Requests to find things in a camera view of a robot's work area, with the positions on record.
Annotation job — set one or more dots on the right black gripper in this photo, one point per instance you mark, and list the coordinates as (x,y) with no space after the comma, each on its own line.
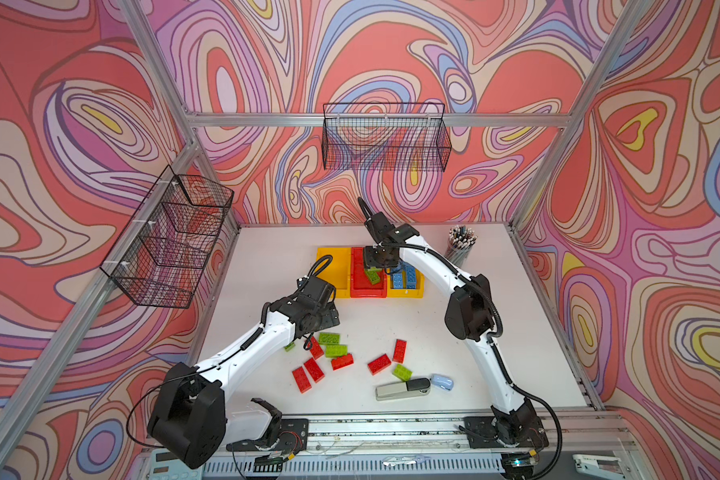
(369,260)

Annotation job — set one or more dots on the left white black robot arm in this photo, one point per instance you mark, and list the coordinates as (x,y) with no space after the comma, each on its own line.
(191,416)

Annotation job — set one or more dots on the back black wire basket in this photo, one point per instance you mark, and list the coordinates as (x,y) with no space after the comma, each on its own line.
(385,136)

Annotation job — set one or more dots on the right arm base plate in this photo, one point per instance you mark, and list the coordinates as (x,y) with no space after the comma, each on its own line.
(482,433)

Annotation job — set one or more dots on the left yellow plastic bin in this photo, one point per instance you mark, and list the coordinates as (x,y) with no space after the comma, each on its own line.
(338,272)

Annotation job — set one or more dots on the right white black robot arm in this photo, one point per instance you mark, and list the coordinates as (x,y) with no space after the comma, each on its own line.
(471,316)

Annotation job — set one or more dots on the red lego brick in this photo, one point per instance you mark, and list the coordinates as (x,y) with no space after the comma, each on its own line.
(314,370)
(302,380)
(315,348)
(399,351)
(342,362)
(379,364)

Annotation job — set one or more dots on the red plastic bin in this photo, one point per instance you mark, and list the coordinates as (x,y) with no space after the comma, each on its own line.
(360,287)

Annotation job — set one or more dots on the yellow plastic bin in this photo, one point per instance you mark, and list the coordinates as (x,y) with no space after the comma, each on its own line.
(338,272)
(418,293)

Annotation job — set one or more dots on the left black wire basket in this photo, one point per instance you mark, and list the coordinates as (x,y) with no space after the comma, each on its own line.
(175,229)

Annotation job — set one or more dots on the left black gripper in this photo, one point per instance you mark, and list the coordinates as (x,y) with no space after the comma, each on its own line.
(330,315)

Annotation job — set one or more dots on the black wire basket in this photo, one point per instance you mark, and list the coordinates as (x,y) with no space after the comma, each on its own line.
(175,229)
(385,136)

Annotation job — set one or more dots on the mesh cup of pencils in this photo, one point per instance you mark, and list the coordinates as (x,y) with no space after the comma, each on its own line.
(461,239)

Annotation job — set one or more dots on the light blue computer mouse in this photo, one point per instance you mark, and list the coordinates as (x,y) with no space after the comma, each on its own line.
(443,382)

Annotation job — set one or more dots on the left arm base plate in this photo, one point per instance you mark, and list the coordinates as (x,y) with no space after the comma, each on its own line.
(290,437)

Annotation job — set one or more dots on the grey black stapler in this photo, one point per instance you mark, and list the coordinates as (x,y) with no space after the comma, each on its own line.
(414,388)

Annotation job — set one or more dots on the white calculator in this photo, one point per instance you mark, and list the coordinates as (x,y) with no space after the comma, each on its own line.
(165,466)

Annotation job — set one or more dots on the white label device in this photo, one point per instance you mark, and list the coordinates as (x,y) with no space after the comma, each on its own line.
(599,466)

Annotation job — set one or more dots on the right yellow plastic bin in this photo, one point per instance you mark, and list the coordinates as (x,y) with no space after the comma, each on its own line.
(418,293)

